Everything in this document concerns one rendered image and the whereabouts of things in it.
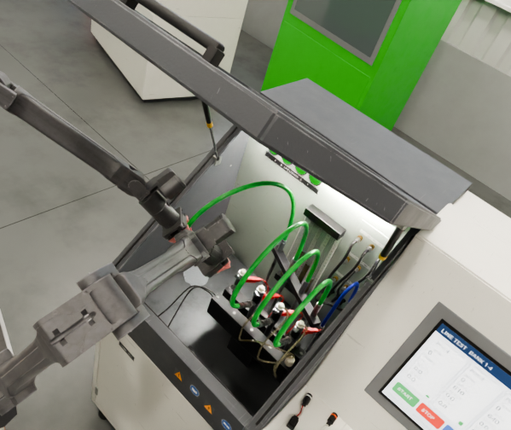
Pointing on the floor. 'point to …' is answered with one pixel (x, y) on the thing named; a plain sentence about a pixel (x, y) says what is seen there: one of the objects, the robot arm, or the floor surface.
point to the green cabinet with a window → (360, 49)
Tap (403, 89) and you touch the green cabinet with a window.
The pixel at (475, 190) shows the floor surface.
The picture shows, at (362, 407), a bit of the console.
